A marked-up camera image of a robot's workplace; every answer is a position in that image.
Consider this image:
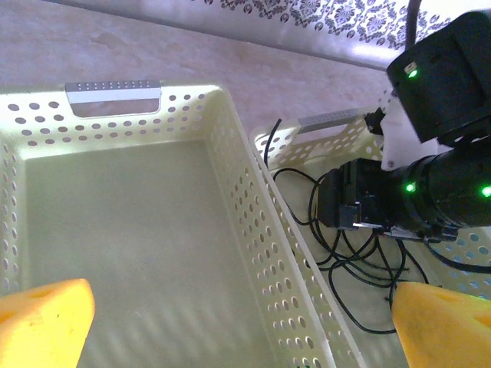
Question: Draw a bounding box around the thin black cable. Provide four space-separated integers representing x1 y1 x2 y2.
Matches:
264 118 407 277
328 229 427 335

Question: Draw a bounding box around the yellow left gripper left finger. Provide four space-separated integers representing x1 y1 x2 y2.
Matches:
0 278 96 368

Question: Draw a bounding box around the pale yellow perforated basket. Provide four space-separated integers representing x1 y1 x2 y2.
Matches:
251 108 491 368
0 79 365 368

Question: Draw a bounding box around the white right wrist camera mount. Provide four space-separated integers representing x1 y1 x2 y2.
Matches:
363 86 440 172

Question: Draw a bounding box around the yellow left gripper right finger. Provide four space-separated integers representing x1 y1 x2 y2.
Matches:
390 281 491 368

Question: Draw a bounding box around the black gripper motor cable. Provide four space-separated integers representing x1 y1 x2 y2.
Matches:
423 235 491 275

